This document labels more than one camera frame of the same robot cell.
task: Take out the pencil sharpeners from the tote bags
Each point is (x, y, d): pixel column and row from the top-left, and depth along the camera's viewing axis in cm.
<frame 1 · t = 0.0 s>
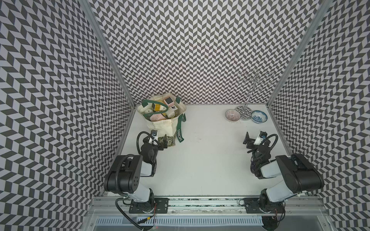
left hand: (158, 134, 91), fingers open
right hand: (255, 135, 89), fingers open
cream canvas tote bag: (164, 112, 92), point 18 cm above the table
pink ribbed bowl: (232, 115, 110), point 3 cm above the table
blue white patterned bowl: (258, 116, 110), point 2 cm above the table
yellow block pencil sharpener: (157, 107, 96), point 18 cm above the table
pink block pencil sharpener: (169, 101, 96), point 20 cm above the table
white cartoon pencil sharpener: (170, 113, 95), point 16 cm above the table
pink rounded pencil sharpener: (156, 117, 89), point 19 cm above the table

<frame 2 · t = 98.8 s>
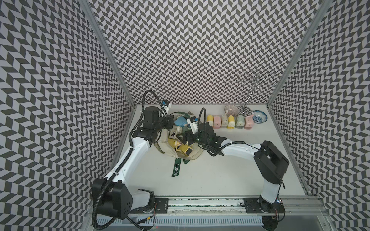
left hand: (173, 117, 80), fingers closed
right hand: (181, 136, 83), fingers open
cream canvas tote bag: (163, 145, 83), point 13 cm above the table
yellow block pencil sharpener: (210, 120, 101), point 8 cm above the table
pink block pencil sharpener: (248, 122, 101), point 7 cm above the table
pink rounded pencil sharpener: (217, 122, 101), point 7 cm above the table
yellow round pencil sharpener: (231, 123, 101), point 7 cm above the table
mint green pencil sharpener: (240, 121, 101), point 8 cm above the table
blue round pencil sharpener: (180, 121, 93), point 14 cm above the table
small yellow black sharpener: (185, 149, 86), point 9 cm above the table
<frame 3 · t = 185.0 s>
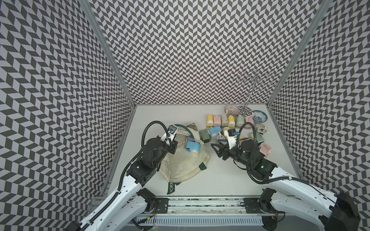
left hand: (175, 134, 72), fingers closed
right hand: (214, 145, 74), fingers open
cream canvas tote bag: (183, 166, 86), point 2 cm above the table
blue round pencil sharpener: (215, 130, 98), point 6 cm above the table
green block pencil sharpener: (259, 138, 95), point 5 cm above the table
small pink flat sharpener: (265, 149, 89), point 6 cm above the table
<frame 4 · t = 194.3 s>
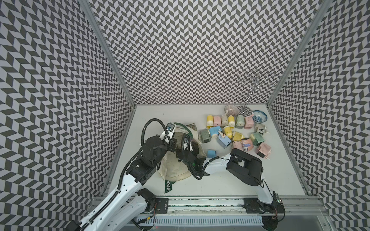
left hand: (173, 132, 72), fingers closed
right hand: (185, 145, 91), fingers open
pink jar shaped sharpener: (237, 145, 88), point 8 cm above the table
